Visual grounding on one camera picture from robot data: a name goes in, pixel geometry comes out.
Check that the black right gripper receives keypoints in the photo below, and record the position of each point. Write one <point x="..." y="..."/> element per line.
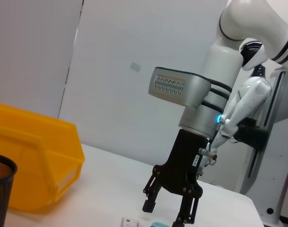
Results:
<point x="181" y="165"/>

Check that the blue scissors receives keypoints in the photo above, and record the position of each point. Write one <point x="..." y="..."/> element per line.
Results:
<point x="159" y="224"/>

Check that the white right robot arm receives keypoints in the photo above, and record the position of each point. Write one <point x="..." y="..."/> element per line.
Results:
<point x="219" y="66"/>

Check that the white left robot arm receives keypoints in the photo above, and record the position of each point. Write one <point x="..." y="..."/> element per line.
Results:
<point x="231" y="111"/>

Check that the clear plastic ruler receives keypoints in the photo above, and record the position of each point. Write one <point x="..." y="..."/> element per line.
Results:
<point x="131" y="222"/>

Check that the black mesh pen cup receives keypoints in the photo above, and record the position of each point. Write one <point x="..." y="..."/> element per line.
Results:
<point x="2" y="189"/>

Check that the black lift carriage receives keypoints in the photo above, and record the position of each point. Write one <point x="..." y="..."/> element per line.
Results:
<point x="252" y="137"/>

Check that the grey-white lift column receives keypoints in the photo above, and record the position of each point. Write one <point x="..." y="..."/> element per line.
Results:
<point x="276" y="153"/>

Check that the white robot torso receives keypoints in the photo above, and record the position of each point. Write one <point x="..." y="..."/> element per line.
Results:
<point x="257" y="94"/>

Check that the yellow plastic bin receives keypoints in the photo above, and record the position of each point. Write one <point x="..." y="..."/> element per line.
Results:
<point x="28" y="146"/>

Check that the white robot head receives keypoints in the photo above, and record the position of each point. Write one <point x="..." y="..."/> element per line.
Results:
<point x="253" y="55"/>

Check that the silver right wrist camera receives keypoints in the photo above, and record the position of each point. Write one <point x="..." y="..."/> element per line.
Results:
<point x="177" y="87"/>

